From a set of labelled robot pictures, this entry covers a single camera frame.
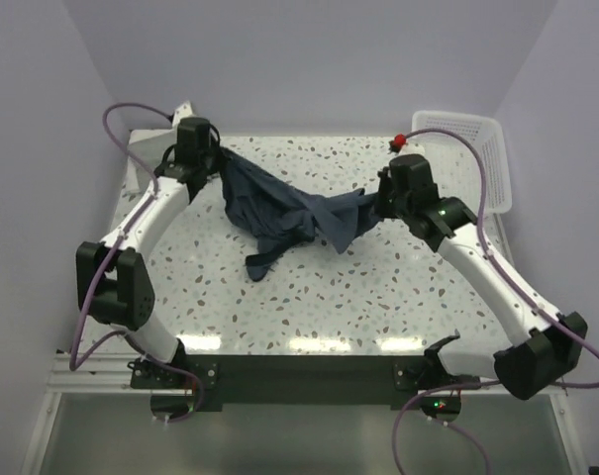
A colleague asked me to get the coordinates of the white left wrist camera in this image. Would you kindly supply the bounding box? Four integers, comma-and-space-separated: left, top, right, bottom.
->
171, 101, 196, 126

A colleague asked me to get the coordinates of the blue printed tank top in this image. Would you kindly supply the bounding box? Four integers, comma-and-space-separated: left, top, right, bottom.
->
221, 147, 381, 282

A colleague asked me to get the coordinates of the white folded tank top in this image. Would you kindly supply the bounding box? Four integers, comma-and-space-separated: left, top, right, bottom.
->
122, 158, 144, 195

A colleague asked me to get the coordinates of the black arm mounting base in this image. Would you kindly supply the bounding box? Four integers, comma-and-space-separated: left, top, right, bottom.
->
128, 354, 479, 416

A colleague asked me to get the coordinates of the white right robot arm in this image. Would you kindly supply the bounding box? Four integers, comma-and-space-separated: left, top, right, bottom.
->
377, 154, 588, 401

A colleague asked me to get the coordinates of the grey folded tank top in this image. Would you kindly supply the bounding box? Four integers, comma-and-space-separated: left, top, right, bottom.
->
129, 129, 176, 169

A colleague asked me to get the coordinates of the aluminium frame rail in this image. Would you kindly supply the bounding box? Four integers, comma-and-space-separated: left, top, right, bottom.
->
46, 353, 136, 394

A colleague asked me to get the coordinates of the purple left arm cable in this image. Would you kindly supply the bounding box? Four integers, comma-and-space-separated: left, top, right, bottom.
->
68, 102, 204, 425

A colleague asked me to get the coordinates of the white plastic laundry basket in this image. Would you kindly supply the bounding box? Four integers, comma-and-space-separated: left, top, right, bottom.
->
410, 109, 514, 216

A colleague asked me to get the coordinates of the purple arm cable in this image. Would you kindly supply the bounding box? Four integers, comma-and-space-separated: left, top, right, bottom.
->
68, 102, 204, 425
390, 128, 599, 475

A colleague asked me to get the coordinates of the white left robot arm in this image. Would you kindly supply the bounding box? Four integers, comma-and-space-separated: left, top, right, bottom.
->
71, 117, 224, 388

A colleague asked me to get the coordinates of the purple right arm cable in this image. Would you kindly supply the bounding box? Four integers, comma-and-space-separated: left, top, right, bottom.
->
390, 128, 599, 475

